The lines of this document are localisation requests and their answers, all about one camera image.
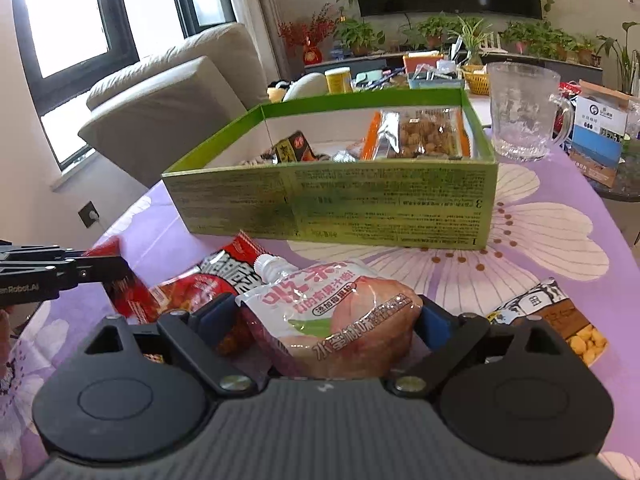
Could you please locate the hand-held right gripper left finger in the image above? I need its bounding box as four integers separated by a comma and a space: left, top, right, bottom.
82, 292, 256, 395

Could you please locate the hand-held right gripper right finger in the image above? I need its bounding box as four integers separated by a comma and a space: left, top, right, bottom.
392, 295, 568, 395

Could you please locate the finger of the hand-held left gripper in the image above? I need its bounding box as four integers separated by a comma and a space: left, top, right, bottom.
65, 255, 131, 289

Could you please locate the red black white snack packet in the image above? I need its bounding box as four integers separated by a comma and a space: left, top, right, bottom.
150, 230, 273, 356

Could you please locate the pink peach jelly pouch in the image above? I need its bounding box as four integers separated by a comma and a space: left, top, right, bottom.
235, 255, 425, 378

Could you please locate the green cardboard box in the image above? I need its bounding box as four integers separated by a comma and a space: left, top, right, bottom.
161, 87, 498, 251

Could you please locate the black and yellow packet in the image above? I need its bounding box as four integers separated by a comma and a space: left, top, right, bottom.
272, 130, 316, 165

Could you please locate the orange-edged nut packet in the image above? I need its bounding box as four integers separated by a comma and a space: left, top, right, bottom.
362, 109, 473, 161

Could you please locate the small silver packet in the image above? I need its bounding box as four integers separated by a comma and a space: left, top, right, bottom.
330, 140, 368, 162

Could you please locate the brown peanut snack packet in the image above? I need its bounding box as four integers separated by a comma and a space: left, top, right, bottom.
485, 277, 610, 367

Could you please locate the purple floral tablecloth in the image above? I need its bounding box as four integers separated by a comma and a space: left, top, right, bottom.
0, 130, 640, 480

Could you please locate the beige sofa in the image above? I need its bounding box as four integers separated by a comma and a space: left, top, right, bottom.
79, 22, 271, 188

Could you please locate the dark round side table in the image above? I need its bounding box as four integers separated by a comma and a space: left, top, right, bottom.
597, 180, 640, 248

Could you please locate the clear glass mug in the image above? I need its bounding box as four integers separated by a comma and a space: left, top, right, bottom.
486, 61, 576, 162

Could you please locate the white round object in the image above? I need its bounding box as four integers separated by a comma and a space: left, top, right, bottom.
282, 72, 328, 103

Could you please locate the wicker basket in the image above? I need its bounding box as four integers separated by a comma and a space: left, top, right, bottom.
461, 64, 493, 96

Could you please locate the white and blue carton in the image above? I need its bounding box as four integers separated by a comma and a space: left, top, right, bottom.
569, 80, 632, 188

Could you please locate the large black-framed window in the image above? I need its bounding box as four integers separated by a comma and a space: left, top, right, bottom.
12, 0, 141, 171

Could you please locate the orange box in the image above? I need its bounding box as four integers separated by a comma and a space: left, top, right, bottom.
402, 52, 445, 77

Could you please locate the yellow jar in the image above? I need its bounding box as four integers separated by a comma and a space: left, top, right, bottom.
325, 67, 354, 95

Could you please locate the dark television cabinet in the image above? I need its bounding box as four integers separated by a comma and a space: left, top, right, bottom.
305, 50, 603, 86

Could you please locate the row of potted plants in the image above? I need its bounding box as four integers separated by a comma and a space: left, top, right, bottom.
335, 12, 603, 66

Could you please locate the red flower decoration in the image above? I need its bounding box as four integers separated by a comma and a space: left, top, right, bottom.
277, 5, 341, 66

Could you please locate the tall leafy plant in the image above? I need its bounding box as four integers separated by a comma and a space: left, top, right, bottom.
595, 22, 640, 96

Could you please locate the grey wall socket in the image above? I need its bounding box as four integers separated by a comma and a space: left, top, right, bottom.
78, 201, 101, 228

